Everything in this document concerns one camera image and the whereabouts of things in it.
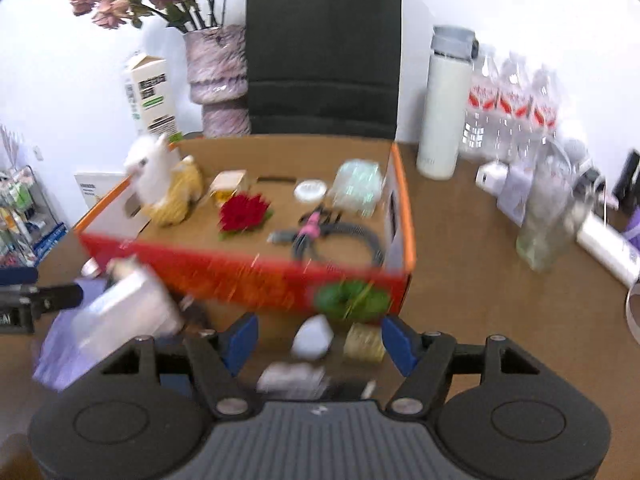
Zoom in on small yellow box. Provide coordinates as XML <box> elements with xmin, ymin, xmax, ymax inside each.
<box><xmin>343</xmin><ymin>323</ymin><xmax>385</xmax><ymax>363</ymax></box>

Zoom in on white wrapper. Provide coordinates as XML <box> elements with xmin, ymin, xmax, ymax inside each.
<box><xmin>256</xmin><ymin>363</ymin><xmax>329</xmax><ymax>400</ymax></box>

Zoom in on purple knit pouch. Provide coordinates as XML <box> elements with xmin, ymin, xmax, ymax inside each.
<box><xmin>32</xmin><ymin>278</ymin><xmax>107</xmax><ymax>391</ymax></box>

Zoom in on translucent plastic container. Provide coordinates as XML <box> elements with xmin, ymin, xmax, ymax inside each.
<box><xmin>72</xmin><ymin>258</ymin><xmax>184</xmax><ymax>360</ymax></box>

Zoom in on red artificial flower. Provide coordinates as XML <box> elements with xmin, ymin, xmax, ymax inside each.
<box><xmin>218</xmin><ymin>193</ymin><xmax>273</xmax><ymax>240</ymax></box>

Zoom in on grey braided usb cable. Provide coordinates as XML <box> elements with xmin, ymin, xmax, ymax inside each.
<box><xmin>267</xmin><ymin>206</ymin><xmax>385</xmax><ymax>269</ymax></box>

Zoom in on white round disc device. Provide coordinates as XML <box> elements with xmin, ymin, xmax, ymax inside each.
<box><xmin>294</xmin><ymin>179</ymin><xmax>328</xmax><ymax>204</ymax></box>

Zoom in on iridescent glitter bag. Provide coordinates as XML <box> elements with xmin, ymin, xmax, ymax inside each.
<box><xmin>329</xmin><ymin>159</ymin><xmax>383</xmax><ymax>218</ymax></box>

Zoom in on alpaca plush toy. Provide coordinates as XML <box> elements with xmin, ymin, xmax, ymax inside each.
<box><xmin>125</xmin><ymin>134</ymin><xmax>204</xmax><ymax>226</ymax></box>

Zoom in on metal storage rack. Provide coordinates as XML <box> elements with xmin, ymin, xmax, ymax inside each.
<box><xmin>0</xmin><ymin>166</ymin><xmax>67</xmax><ymax>268</ymax></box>

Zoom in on white earbud case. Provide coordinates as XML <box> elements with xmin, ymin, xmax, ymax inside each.
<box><xmin>291</xmin><ymin>314</ymin><xmax>334</xmax><ymax>361</ymax></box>

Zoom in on red cardboard box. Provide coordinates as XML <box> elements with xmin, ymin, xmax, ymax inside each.
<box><xmin>75</xmin><ymin>134</ymin><xmax>416</xmax><ymax>322</ymax></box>

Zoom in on small white tin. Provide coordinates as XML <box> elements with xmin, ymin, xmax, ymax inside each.
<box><xmin>497</xmin><ymin>165</ymin><xmax>534</xmax><ymax>226</ymax></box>

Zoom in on white charger adapter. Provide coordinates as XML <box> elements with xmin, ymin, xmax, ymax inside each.
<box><xmin>475</xmin><ymin>160</ymin><xmax>509</xmax><ymax>196</ymax></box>

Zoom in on water bottle left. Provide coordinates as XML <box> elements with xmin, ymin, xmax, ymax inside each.
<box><xmin>460</xmin><ymin>47</ymin><xmax>499</xmax><ymax>159</ymax></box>

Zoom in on water bottle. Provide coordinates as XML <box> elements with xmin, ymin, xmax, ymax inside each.
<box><xmin>527</xmin><ymin>66</ymin><xmax>559</xmax><ymax>148</ymax></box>
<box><xmin>498</xmin><ymin>53</ymin><xmax>533</xmax><ymax>162</ymax></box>
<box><xmin>460</xmin><ymin>47</ymin><xmax>499</xmax><ymax>159</ymax></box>

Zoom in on milk carton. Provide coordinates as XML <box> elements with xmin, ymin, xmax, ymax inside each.
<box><xmin>124</xmin><ymin>51</ymin><xmax>178</xmax><ymax>136</ymax></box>

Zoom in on clear glass cup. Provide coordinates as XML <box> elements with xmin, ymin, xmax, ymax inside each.
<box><xmin>515</xmin><ymin>138</ymin><xmax>596</xmax><ymax>272</ymax></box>

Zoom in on white power strip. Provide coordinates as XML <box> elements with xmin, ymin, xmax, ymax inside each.
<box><xmin>577</xmin><ymin>214</ymin><xmax>639</xmax><ymax>288</ymax></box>

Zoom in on water bottle middle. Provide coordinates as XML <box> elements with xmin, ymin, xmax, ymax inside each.
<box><xmin>498</xmin><ymin>53</ymin><xmax>533</xmax><ymax>162</ymax></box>

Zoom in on purple package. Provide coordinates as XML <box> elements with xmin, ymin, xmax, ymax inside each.
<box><xmin>622</xmin><ymin>207</ymin><xmax>640</xmax><ymax>252</ymax></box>

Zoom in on water bottle right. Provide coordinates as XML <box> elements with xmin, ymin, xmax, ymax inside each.
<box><xmin>527</xmin><ymin>66</ymin><xmax>559</xmax><ymax>148</ymax></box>

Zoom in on white thermos bottle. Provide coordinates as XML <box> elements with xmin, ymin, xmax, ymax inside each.
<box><xmin>416</xmin><ymin>25</ymin><xmax>478</xmax><ymax>180</ymax></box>

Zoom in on black cosmetic tubes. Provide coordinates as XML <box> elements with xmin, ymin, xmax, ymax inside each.
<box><xmin>613</xmin><ymin>150</ymin><xmax>640</xmax><ymax>206</ymax></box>

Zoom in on purple flower vase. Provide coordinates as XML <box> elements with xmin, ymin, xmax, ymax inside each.
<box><xmin>183</xmin><ymin>25</ymin><xmax>252</xmax><ymax>138</ymax></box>

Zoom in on black paper bag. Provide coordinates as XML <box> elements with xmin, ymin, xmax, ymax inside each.
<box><xmin>245</xmin><ymin>0</ymin><xmax>402</xmax><ymax>140</ymax></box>

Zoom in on white cable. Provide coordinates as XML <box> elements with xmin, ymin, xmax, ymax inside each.
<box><xmin>621</xmin><ymin>282</ymin><xmax>640</xmax><ymax>346</ymax></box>

